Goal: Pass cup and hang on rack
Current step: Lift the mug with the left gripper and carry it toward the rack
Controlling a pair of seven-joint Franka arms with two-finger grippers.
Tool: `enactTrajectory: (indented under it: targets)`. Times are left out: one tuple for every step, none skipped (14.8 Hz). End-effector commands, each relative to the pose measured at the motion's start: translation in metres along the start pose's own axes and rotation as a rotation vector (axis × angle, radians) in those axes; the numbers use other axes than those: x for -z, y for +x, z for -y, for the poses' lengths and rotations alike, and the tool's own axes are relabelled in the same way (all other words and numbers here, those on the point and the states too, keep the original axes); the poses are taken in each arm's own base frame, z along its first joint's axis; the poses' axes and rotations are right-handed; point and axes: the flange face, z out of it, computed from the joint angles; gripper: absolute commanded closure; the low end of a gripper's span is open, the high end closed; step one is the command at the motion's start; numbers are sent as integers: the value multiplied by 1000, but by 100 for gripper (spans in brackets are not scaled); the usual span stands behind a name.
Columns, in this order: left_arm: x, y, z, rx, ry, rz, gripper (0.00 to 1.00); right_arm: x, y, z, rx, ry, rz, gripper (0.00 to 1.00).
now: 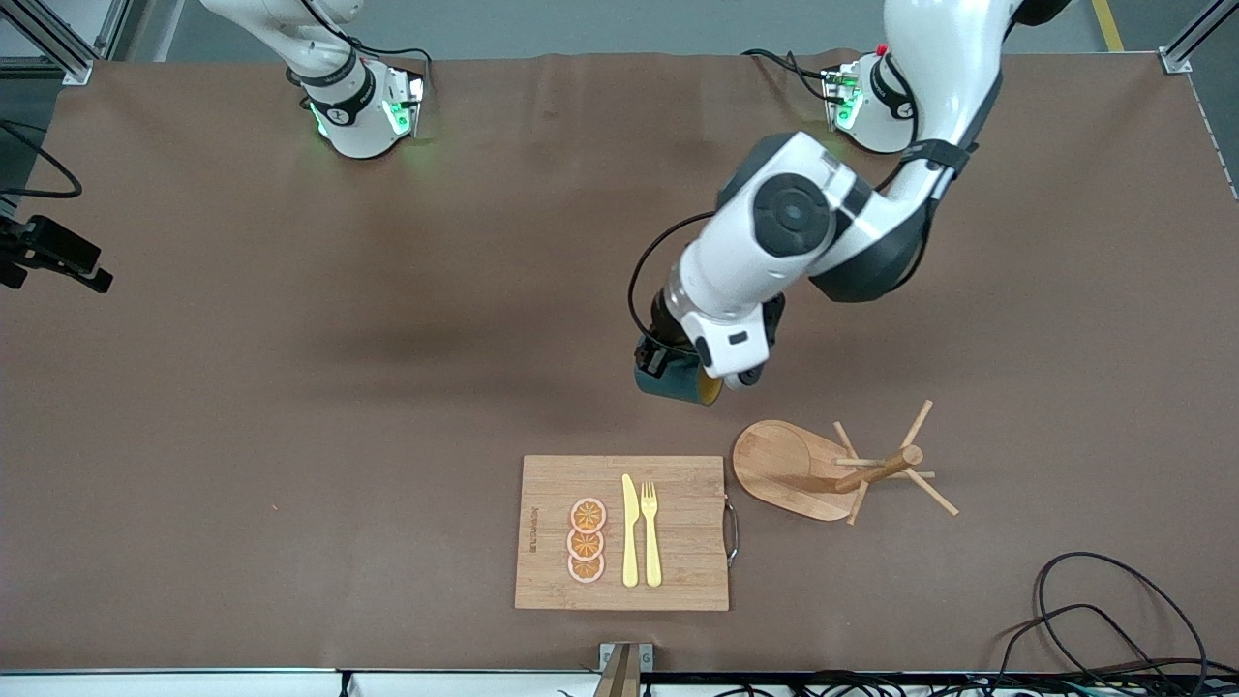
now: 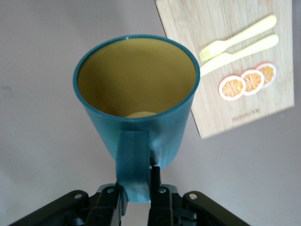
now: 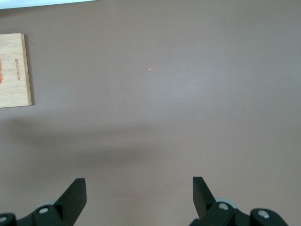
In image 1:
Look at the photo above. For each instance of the wooden cup rack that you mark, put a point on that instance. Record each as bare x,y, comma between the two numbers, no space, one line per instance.
774,469

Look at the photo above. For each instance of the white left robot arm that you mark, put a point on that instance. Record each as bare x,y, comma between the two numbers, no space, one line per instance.
794,223

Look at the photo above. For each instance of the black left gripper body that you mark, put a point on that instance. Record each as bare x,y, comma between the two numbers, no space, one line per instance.
665,332

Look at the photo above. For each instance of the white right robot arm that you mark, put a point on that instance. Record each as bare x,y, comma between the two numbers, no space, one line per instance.
353,116

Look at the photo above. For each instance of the yellow plastic fork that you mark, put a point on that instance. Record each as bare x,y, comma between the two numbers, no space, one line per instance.
652,552

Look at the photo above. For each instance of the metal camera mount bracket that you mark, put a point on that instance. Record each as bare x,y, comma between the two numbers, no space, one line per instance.
619,678

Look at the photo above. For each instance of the yellow plastic knife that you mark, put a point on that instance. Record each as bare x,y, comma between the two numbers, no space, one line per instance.
630,542

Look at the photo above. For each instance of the teal cup with yellow inside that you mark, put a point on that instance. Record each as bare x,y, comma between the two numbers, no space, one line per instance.
678,390

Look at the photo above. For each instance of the orange slice toy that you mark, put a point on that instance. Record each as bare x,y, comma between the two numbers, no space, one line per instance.
588,514

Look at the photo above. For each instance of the white table edge strip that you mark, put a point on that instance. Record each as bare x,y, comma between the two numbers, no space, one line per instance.
194,685

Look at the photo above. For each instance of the table cover sheet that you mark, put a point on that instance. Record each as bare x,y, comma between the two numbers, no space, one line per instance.
387,387

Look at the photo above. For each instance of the aluminium frame profile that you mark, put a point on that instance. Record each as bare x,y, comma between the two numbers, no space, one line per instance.
1176,63
70,60

